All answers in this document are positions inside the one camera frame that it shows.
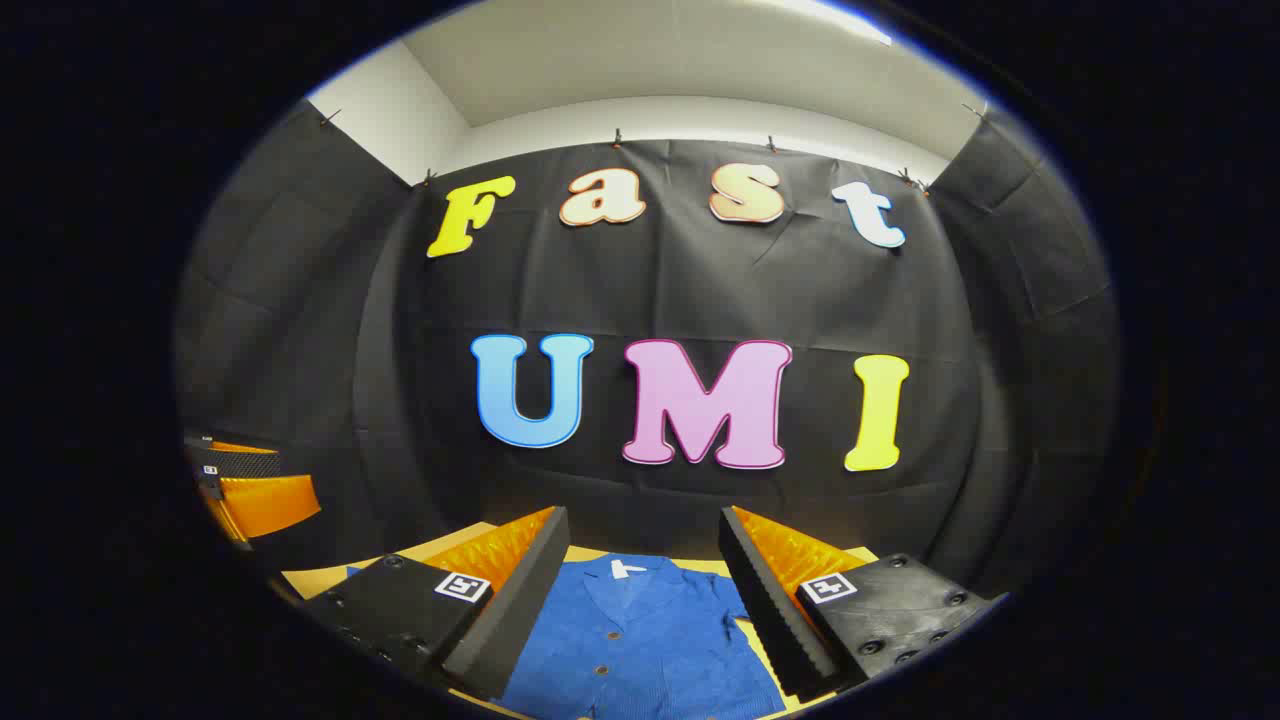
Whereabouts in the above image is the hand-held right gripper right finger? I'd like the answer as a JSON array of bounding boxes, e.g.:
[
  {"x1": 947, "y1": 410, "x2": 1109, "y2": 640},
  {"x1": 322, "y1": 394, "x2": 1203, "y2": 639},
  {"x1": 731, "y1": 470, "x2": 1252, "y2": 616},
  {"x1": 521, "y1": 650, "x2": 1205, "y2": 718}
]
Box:
[{"x1": 717, "y1": 505, "x2": 1009, "y2": 703}]

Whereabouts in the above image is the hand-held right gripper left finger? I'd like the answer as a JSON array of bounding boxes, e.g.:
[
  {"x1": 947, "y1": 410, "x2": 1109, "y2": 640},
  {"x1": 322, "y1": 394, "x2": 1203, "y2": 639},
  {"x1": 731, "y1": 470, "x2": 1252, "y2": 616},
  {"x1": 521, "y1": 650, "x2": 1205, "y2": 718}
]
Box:
[{"x1": 298, "y1": 505, "x2": 571, "y2": 701}]

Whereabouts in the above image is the blue corduroy jacket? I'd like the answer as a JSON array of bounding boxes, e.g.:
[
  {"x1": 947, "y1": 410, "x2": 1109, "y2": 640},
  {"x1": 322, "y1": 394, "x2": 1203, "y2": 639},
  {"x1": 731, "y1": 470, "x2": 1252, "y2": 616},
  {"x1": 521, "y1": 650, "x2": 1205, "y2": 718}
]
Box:
[{"x1": 500, "y1": 553, "x2": 791, "y2": 720}]

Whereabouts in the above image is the black backdrop cloth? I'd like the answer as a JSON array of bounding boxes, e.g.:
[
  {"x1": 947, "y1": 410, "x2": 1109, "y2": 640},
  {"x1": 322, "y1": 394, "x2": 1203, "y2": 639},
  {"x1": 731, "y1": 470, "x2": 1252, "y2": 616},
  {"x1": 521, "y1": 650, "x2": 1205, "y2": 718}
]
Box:
[{"x1": 175, "y1": 100, "x2": 1121, "y2": 601}]

